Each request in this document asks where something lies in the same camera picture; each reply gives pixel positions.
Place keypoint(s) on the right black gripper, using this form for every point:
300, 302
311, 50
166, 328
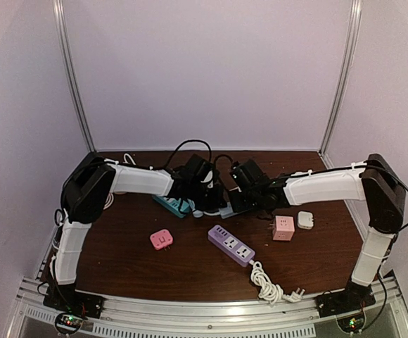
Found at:
236, 206

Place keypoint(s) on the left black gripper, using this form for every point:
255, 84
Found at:
217, 203

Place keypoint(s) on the teal power strip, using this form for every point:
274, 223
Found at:
178, 207

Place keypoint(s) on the blue-grey power strip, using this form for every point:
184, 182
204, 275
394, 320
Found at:
227, 212

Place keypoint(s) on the pink cube socket adapter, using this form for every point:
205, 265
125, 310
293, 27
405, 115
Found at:
283, 228

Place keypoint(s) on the white plug adapter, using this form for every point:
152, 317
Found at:
305, 220

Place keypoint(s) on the purple power strip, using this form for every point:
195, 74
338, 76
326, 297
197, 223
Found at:
231, 245

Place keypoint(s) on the pink square plug adapter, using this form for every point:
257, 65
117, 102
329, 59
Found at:
161, 239

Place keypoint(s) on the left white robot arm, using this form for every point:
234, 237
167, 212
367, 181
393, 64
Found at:
85, 192

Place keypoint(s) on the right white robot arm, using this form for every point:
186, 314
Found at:
372, 181

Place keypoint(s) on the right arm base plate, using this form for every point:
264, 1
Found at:
352, 298

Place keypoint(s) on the aluminium front rail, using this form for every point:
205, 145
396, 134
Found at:
126, 317

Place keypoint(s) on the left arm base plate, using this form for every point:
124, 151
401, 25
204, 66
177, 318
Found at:
67, 299

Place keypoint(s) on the right aluminium corner post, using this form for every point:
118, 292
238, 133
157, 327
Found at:
354, 23

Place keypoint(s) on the aluminium corner post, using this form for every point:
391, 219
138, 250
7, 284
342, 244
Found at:
62, 30
354, 23

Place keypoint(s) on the left aluminium corner post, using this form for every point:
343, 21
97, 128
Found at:
62, 30

